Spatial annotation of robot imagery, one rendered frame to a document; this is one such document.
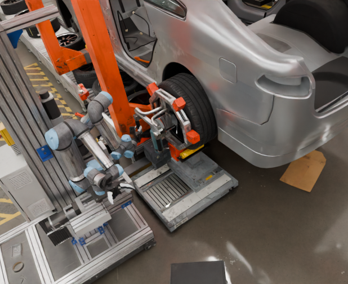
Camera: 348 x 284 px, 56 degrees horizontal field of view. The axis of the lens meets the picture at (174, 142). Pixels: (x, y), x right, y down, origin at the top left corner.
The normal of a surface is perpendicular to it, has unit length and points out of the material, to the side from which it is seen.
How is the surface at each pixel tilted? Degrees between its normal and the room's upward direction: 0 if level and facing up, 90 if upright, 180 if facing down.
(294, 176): 1
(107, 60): 90
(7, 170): 0
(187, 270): 0
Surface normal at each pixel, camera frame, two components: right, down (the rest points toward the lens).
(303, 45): 0.07, -0.51
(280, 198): -0.15, -0.74
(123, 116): 0.57, 0.47
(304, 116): 0.22, 0.60
